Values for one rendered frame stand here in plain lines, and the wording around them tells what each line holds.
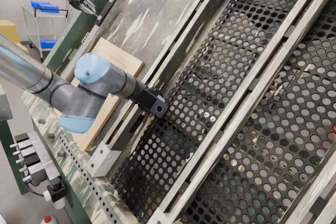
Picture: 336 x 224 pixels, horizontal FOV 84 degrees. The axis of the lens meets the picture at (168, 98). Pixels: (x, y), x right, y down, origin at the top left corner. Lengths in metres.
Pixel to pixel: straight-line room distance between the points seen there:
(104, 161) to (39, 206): 1.17
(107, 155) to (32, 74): 0.41
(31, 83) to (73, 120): 0.13
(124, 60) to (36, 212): 1.37
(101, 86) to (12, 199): 1.64
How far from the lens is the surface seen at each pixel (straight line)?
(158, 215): 0.66
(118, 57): 0.98
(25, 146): 1.23
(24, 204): 1.96
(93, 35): 1.17
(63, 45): 1.39
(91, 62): 0.46
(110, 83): 0.48
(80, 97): 0.48
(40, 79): 0.53
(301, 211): 0.57
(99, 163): 0.80
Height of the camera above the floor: 1.60
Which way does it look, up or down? 31 degrees down
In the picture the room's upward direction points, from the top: 12 degrees clockwise
